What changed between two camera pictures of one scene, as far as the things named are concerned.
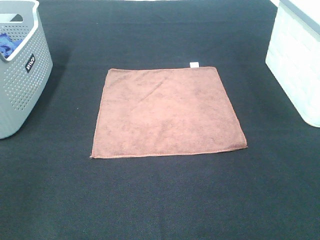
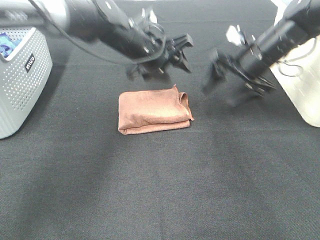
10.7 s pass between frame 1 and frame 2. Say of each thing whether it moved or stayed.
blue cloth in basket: stayed
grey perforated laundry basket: stayed
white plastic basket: stayed
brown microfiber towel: moved
